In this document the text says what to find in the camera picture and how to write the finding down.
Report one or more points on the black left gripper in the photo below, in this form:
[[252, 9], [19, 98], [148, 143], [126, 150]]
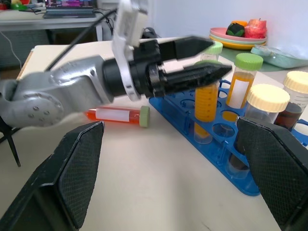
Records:
[[146, 57]]

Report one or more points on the green toy item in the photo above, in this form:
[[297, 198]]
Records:
[[19, 6]]

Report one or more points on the red toy apple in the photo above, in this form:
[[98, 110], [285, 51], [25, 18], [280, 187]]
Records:
[[256, 27]]

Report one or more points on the blue test tube rack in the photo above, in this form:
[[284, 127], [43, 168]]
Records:
[[173, 108]]

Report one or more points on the black tripod leg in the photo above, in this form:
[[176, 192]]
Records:
[[13, 146]]

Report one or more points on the black and green toy fruit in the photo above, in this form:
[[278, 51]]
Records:
[[235, 29]]

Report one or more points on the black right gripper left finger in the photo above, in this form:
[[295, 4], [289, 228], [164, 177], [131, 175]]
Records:
[[72, 173]]

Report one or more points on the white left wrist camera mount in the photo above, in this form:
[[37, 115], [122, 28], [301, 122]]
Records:
[[127, 24]]

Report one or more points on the laptop computer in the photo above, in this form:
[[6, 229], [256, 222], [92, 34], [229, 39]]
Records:
[[69, 7]]

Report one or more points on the orange toy fruit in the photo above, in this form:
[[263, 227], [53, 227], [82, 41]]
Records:
[[240, 23]]

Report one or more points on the red test tube green cap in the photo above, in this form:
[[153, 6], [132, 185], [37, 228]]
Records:
[[134, 117]]

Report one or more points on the clear test tube green cap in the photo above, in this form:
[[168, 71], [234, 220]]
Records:
[[214, 49]]

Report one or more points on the red toy item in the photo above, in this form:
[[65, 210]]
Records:
[[3, 6]]

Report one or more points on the teal tray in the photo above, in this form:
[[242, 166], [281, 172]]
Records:
[[284, 59]]

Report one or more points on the yellow plate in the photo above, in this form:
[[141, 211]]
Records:
[[238, 45]]

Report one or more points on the light green plate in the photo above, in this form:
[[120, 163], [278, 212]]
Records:
[[216, 39]]

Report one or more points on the pink plate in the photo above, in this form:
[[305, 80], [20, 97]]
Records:
[[217, 33]]

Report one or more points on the white desk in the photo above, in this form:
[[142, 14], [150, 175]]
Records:
[[29, 22]]

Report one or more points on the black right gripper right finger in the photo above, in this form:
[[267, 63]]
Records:
[[279, 168]]

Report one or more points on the yellow test tube green cap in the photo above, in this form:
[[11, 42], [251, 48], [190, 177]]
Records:
[[243, 76], [205, 106]]

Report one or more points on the dark test tube cream cap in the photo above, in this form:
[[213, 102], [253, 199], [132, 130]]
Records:
[[268, 97], [296, 83]]

